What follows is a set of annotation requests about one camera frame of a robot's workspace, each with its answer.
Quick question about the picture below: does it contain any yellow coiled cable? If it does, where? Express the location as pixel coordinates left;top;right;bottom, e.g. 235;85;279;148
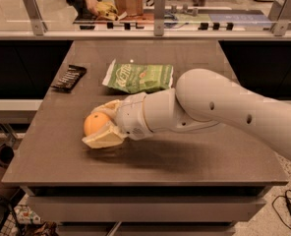
95;1;120;22

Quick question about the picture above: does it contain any black round bin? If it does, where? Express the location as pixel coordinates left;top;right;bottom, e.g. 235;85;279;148
0;145;14;168

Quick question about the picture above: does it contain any right metal glass bracket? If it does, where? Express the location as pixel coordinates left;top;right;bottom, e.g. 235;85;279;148
270;0;291;36

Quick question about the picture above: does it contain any green chip bag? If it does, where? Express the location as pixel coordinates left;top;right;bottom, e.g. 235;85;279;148
102;60;174;93

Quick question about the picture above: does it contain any black snack bar wrapper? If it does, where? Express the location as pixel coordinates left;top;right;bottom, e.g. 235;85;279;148
52;65;87;92

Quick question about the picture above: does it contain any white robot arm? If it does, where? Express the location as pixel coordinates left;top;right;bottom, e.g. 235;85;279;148
83;69;291;161

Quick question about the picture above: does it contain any middle metal glass bracket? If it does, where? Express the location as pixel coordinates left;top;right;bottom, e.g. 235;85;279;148
153;0;165;36

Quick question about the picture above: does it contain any brown cardboard box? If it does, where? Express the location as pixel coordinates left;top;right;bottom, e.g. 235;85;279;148
114;0;144;16

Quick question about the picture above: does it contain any metal glass bracket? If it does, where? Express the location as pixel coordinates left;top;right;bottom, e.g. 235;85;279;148
270;0;291;36
153;0;165;36
23;0;47;35

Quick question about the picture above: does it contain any orange fruit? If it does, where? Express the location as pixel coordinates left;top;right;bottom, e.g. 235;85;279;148
84;112;110;136

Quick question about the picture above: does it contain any left metal glass bracket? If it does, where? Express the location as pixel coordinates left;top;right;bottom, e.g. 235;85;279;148
23;0;47;35

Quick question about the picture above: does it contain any wire basket with items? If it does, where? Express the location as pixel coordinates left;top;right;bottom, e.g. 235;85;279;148
0;205;59;236

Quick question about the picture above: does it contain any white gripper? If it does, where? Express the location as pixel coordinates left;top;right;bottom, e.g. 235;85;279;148
82;92;153;148

